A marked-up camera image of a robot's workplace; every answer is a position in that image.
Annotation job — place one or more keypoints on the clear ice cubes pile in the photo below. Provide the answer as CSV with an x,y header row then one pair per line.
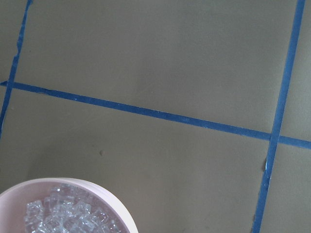
x,y
69,209

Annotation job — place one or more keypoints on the pink bowl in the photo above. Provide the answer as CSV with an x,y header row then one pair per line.
x,y
13,202

